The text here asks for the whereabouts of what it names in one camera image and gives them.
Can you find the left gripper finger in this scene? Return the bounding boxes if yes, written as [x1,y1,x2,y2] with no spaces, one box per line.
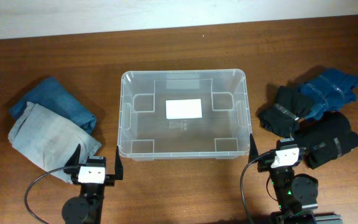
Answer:
[105,146,124,180]
[65,144,81,170]

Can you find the small black taped cloth bundle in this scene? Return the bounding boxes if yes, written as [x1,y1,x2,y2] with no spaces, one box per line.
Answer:
[258,86,314,138]

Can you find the large black taped cloth bundle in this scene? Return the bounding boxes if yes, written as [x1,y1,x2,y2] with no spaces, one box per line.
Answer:
[294,112,358,169]

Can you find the blue taped cloth bundle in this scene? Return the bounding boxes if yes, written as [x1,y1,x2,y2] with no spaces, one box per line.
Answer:
[298,68,358,120]

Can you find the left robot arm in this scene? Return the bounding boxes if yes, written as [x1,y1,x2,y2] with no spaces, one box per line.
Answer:
[62,145,124,224]

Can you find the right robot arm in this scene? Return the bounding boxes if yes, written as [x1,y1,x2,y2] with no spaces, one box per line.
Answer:
[249,135,318,224]

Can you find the light grey folded jeans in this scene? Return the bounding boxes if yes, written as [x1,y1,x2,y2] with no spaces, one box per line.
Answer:
[8,101,101,172]

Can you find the dark blue folded jeans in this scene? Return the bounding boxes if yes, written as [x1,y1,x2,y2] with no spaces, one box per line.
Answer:
[9,77,97,134]

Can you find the clear plastic storage bin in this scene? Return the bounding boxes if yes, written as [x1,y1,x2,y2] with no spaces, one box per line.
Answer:
[117,69,252,161]

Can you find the white label in bin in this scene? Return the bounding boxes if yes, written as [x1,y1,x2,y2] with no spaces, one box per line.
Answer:
[166,99,202,119]

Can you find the right black cable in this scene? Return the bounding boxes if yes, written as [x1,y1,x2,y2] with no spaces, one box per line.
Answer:
[240,151,276,224]

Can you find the black cable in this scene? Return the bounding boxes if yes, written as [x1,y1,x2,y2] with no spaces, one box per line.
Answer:
[24,166,80,224]
[240,151,276,224]

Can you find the left black cable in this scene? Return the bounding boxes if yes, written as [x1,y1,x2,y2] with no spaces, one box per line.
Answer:
[24,166,80,224]

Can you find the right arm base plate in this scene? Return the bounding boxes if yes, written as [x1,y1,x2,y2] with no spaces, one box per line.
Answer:
[314,214,343,224]

